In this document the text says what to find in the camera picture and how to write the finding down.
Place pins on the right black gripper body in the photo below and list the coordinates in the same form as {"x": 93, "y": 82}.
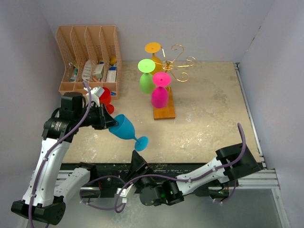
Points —
{"x": 146, "y": 182}

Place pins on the blue plastic wine glass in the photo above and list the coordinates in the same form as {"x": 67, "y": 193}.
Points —
{"x": 126, "y": 131}

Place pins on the red plastic wine glass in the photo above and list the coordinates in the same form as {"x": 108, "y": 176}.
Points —
{"x": 105, "y": 98}

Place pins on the pink plastic wine glass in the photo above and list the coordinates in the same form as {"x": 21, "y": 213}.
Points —
{"x": 160, "y": 95}

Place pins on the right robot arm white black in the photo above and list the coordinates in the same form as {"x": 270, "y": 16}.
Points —
{"x": 231, "y": 163}

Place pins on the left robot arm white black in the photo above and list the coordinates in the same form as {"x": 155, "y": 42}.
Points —
{"x": 44, "y": 201}

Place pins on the wooden rack base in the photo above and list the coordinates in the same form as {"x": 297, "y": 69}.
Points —
{"x": 168, "y": 112}

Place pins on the green plastic wine glass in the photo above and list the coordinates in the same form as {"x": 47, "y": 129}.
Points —
{"x": 146, "y": 66}

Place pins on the orange plastic wine glass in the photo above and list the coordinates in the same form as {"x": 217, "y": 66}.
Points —
{"x": 153, "y": 48}

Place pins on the white blister pack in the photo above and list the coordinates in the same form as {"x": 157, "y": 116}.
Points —
{"x": 86, "y": 74}

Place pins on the white medicine box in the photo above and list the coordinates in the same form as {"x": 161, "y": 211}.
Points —
{"x": 98, "y": 72}

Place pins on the white blue box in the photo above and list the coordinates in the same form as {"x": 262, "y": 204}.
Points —
{"x": 111, "y": 74}

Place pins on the yellow object in organizer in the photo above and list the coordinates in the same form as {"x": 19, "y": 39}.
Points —
{"x": 113, "y": 60}

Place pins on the peach plastic file organizer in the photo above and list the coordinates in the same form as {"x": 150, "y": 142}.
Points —
{"x": 77, "y": 45}

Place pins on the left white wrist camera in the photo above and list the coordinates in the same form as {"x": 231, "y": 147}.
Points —
{"x": 96, "y": 93}

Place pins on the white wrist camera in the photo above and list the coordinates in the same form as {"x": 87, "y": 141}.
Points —
{"x": 96, "y": 93}
{"x": 126, "y": 193}

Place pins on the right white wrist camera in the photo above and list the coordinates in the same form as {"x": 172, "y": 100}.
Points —
{"x": 126, "y": 193}

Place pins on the gold wire glass rack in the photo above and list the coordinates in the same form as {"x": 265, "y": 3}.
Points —
{"x": 169, "y": 65}

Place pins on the aluminium frame rail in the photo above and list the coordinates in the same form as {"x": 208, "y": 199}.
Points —
{"x": 266, "y": 178}

